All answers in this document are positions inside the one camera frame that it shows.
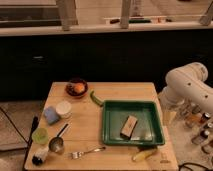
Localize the wooden block eraser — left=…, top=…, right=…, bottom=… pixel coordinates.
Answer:
left=120, top=115, right=138, bottom=138

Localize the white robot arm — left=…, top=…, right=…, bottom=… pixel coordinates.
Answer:
left=158, top=62, right=213, bottom=125

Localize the orange fruit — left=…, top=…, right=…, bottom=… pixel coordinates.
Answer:
left=74, top=83, right=85, bottom=93

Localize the dark red bowl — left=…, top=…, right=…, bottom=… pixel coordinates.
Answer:
left=65, top=78, right=88, bottom=98

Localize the white round container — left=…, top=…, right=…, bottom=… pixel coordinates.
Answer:
left=56, top=101, right=72, bottom=118

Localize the green plastic tray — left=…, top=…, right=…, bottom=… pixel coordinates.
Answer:
left=102, top=100, right=165, bottom=146

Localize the silver fork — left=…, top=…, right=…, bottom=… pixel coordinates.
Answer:
left=69, top=147, right=106, bottom=159

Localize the metal measuring cup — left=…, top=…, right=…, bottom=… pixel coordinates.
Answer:
left=49, top=124, right=69, bottom=154

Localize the green plastic cup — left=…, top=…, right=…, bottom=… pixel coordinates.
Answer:
left=32, top=128, right=48, bottom=145

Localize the spice bottles rack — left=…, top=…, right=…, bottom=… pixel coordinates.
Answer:
left=184, top=105, right=212, bottom=145

